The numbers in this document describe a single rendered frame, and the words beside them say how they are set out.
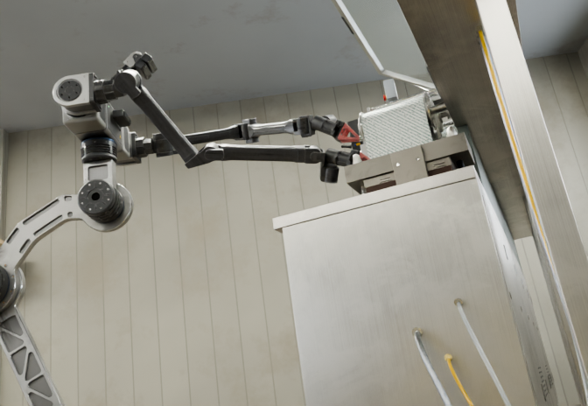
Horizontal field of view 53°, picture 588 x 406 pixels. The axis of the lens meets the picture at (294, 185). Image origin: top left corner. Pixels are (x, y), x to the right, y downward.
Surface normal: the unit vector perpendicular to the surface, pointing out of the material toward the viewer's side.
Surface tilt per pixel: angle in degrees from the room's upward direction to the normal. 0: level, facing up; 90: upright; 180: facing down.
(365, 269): 90
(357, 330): 90
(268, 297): 90
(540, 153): 90
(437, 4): 180
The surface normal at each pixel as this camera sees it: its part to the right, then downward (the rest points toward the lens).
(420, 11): 0.14, 0.93
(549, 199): -0.40, -0.26
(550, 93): -0.04, -0.34
